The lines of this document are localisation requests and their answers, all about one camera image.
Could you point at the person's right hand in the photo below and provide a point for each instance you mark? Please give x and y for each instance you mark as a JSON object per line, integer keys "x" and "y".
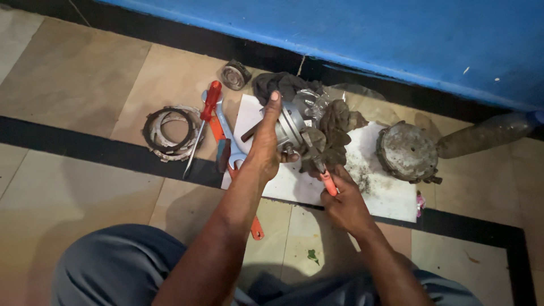
{"x": 346, "y": 204}

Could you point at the person's left hand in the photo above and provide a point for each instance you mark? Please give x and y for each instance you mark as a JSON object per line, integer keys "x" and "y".
{"x": 264, "y": 146}

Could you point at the person's right fingers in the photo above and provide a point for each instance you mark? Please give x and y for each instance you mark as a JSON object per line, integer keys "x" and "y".
{"x": 333, "y": 180}

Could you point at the grey metal clutch hub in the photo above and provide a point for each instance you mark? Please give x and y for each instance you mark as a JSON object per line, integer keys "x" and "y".
{"x": 289, "y": 127}

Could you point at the white paper sheet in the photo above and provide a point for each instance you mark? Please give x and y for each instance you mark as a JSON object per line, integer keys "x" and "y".
{"x": 374, "y": 178}

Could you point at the small green leaf scrap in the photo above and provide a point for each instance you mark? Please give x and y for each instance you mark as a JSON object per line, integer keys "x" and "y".
{"x": 313, "y": 256}

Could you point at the dirty round clutch housing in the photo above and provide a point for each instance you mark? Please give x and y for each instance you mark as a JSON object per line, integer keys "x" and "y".
{"x": 407, "y": 152}

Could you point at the clear plastic bag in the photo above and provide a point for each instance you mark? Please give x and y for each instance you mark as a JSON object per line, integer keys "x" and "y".
{"x": 316, "y": 102}

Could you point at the small pink wrapper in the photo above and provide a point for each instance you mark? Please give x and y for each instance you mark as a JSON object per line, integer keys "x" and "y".
{"x": 420, "y": 203}

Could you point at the dark grey cloth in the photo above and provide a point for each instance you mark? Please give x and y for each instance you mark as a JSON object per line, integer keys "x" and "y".
{"x": 282, "y": 85}

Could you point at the silver open end wrench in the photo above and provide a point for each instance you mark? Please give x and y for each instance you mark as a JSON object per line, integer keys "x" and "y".
{"x": 225, "y": 131}

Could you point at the orange adjustable wrench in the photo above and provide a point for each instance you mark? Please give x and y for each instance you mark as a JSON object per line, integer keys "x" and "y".
{"x": 221, "y": 136}

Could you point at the small round metal bearing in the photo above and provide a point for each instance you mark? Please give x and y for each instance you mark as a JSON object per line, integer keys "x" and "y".
{"x": 235, "y": 75}

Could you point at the dirty plastic bottle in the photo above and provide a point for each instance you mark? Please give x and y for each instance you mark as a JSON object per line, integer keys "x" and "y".
{"x": 484, "y": 134}

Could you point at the stack of clutch plates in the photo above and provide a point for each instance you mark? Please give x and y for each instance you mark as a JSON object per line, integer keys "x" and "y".
{"x": 172, "y": 132}

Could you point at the person's grey trousers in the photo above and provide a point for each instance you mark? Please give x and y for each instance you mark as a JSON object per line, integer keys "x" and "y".
{"x": 123, "y": 267}

